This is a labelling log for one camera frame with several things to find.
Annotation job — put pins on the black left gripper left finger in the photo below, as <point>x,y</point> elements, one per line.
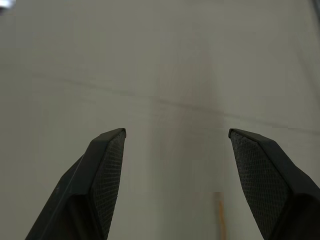
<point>85,190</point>

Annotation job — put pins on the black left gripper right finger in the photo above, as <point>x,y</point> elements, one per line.
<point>270,180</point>

